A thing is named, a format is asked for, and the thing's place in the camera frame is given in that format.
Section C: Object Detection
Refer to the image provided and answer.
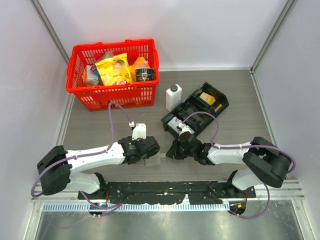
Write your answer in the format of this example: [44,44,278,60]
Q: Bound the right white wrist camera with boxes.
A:
[177,122,193,135]

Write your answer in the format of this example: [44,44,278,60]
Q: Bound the white slotted cable duct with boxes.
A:
[42,201,230,212]

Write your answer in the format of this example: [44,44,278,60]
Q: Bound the black labelled jar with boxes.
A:
[135,68,156,82]

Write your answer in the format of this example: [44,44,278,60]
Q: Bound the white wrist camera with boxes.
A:
[129,121,147,141]
[177,122,193,135]

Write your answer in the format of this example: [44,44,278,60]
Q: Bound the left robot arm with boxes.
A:
[32,136,160,199]

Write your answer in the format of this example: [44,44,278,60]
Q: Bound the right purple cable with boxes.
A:
[181,111,297,220]

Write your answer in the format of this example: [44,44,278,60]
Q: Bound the white bottle grey cap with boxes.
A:
[165,84,182,112]

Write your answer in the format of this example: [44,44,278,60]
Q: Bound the grey green snack packet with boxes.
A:
[82,65,100,87]

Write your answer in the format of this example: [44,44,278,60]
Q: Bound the yellow chips bag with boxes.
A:
[95,52,134,86]

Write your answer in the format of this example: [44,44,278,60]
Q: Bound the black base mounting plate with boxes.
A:
[86,181,256,205]

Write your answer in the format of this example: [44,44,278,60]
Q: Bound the orange snack bag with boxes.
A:
[128,56,150,82]

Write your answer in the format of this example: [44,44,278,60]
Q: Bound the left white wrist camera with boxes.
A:
[129,121,147,141]

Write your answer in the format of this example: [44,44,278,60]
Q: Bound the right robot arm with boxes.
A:
[166,131,296,198]

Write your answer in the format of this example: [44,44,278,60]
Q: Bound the white card boxes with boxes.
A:
[168,117,195,135]

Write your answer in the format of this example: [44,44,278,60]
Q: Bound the grey leather card holder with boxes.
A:
[144,155,161,167]

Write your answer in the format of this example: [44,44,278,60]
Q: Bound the red plastic shopping basket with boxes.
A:
[66,38,160,111]

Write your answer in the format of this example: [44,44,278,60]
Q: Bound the black compartment organizer tray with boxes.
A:
[161,82,229,138]

